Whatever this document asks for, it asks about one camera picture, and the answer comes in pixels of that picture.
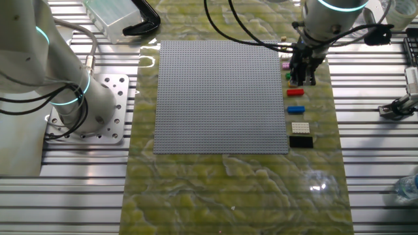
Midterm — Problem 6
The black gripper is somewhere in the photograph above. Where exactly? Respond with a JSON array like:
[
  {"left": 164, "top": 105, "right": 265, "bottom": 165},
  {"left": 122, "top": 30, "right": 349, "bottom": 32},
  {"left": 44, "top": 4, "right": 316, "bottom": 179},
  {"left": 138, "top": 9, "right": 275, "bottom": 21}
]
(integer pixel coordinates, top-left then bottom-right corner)
[{"left": 289, "top": 41, "right": 328, "bottom": 87}]

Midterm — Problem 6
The black Lego plate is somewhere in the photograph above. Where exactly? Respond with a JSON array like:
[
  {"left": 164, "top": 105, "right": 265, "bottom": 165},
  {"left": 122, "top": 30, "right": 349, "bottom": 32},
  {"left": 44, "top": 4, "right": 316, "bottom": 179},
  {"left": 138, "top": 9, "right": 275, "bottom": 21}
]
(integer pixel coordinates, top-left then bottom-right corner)
[{"left": 289, "top": 135, "right": 314, "bottom": 149}]

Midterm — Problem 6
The white Lego plate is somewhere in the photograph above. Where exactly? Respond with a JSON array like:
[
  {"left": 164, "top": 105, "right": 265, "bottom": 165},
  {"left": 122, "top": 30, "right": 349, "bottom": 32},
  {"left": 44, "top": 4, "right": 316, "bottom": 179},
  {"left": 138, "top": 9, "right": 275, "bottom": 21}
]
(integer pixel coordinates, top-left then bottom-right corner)
[{"left": 291, "top": 122, "right": 311, "bottom": 134}]

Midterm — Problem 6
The large grey Lego baseplate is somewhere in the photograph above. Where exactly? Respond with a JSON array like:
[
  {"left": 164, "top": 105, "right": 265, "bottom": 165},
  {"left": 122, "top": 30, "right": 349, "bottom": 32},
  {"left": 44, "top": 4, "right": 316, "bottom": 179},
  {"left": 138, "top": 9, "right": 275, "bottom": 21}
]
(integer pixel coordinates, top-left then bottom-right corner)
[{"left": 153, "top": 40, "right": 290, "bottom": 155}]

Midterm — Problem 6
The black keyboard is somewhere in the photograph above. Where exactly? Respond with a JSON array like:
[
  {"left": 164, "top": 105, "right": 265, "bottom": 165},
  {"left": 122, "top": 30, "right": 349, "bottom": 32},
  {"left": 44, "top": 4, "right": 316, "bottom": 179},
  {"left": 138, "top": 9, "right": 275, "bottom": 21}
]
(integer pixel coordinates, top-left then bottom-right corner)
[{"left": 403, "top": 27, "right": 418, "bottom": 66}]

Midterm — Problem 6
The clear tape roll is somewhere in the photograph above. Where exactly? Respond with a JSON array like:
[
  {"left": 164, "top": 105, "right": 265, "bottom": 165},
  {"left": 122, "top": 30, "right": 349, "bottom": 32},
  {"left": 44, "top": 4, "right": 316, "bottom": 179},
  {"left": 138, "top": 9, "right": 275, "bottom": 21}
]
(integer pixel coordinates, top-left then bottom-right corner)
[{"left": 381, "top": 0, "right": 418, "bottom": 32}]

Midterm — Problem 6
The green marble pattern mat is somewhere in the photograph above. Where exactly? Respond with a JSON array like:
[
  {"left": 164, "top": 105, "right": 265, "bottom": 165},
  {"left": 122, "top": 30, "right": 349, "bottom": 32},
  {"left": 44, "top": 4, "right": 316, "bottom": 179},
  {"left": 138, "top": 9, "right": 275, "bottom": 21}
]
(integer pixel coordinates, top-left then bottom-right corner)
[{"left": 118, "top": 0, "right": 355, "bottom": 235}]

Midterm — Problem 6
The clear water bottle blue cap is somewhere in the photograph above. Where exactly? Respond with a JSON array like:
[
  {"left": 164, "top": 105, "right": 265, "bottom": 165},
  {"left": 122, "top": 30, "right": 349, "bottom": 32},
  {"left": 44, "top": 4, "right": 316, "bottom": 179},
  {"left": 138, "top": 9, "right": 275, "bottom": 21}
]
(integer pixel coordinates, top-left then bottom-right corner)
[{"left": 393, "top": 174, "right": 418, "bottom": 201}]

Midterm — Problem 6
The black C-clamp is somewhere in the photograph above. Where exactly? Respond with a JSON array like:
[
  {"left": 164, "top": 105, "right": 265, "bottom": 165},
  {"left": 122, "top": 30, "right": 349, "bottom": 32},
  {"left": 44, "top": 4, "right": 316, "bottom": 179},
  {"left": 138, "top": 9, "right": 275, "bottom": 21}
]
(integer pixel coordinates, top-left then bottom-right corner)
[{"left": 121, "top": 0, "right": 162, "bottom": 37}]

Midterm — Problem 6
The translucent plastic box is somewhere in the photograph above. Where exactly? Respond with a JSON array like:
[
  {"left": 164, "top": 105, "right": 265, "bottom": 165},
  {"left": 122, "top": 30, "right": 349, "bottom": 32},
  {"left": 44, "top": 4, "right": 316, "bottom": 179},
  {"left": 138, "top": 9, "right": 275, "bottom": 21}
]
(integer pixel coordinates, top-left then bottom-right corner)
[{"left": 80, "top": 0, "right": 144, "bottom": 45}]

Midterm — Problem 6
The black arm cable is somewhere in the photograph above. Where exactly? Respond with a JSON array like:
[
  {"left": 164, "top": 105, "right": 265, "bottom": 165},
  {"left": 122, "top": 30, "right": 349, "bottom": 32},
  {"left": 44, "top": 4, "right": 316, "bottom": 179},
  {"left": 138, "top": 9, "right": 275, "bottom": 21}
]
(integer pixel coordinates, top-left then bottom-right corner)
[
  {"left": 227, "top": 0, "right": 297, "bottom": 50},
  {"left": 204, "top": 0, "right": 395, "bottom": 54}
]

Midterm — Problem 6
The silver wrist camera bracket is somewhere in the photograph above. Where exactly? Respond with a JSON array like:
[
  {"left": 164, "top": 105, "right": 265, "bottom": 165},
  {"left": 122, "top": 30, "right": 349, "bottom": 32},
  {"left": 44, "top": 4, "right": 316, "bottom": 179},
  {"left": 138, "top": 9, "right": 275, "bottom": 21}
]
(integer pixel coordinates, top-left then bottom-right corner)
[{"left": 362, "top": 6, "right": 381, "bottom": 26}]

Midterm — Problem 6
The metal camera mount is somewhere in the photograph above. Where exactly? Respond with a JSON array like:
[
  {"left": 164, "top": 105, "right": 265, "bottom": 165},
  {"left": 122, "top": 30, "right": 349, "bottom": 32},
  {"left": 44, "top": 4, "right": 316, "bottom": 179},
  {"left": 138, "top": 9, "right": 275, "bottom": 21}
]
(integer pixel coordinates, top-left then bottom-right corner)
[{"left": 378, "top": 93, "right": 418, "bottom": 119}]

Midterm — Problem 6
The grey depth camera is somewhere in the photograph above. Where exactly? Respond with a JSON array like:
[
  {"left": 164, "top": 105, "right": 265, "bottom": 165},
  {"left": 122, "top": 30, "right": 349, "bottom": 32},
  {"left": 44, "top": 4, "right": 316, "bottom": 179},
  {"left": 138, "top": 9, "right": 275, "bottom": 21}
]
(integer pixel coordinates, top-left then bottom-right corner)
[{"left": 404, "top": 66, "right": 418, "bottom": 96}]

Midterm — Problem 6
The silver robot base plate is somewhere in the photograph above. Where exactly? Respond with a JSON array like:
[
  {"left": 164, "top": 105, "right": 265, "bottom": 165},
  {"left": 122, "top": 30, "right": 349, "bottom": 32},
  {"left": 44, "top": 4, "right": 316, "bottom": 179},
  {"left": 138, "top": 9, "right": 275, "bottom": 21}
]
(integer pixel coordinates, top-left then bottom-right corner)
[{"left": 43, "top": 73, "right": 131, "bottom": 146}]

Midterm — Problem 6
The grey base cable with connector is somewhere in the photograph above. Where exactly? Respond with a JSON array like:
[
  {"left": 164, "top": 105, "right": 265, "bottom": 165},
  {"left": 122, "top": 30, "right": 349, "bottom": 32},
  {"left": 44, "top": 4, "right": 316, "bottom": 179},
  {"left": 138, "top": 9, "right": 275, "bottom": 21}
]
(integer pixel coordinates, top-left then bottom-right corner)
[{"left": 54, "top": 18, "right": 99, "bottom": 76}]

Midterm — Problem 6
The black base cable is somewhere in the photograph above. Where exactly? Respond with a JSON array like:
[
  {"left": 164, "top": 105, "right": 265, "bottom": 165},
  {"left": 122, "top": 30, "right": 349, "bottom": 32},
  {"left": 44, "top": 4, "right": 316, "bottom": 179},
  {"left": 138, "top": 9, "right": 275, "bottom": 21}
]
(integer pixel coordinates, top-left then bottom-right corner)
[{"left": 0, "top": 83, "right": 89, "bottom": 142}]

